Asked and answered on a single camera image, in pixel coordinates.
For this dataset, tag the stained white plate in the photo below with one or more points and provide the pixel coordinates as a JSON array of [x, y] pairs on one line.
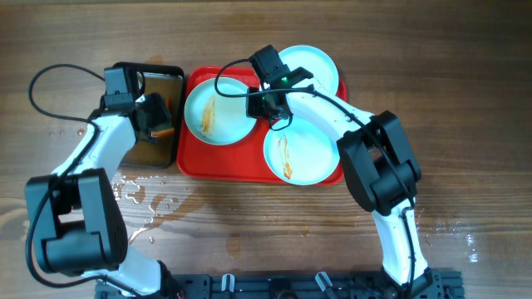
[[298, 152], [215, 119]]

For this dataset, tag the black water tray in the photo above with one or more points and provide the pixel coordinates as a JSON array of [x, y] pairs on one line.
[[168, 81]]

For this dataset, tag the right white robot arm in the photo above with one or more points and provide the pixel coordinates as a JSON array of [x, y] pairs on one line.
[[380, 169]]

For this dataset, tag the orange sponge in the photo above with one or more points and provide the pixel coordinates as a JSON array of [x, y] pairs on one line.
[[164, 123]]

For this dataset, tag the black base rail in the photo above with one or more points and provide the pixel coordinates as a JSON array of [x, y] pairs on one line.
[[372, 285]]

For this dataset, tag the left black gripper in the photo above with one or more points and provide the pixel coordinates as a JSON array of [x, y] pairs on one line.
[[157, 110]]

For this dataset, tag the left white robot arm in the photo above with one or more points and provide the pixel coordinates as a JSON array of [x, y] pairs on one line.
[[76, 232]]

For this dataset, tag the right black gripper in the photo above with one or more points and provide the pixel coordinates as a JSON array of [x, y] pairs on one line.
[[253, 110]]

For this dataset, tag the top clean white plate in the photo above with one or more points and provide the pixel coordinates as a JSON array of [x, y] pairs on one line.
[[314, 60]]

